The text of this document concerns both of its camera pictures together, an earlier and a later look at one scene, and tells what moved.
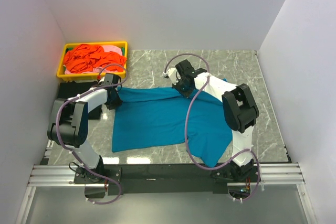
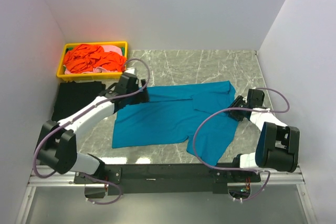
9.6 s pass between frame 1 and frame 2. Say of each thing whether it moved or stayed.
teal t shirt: stayed
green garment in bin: stayed
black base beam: stayed
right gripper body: moved
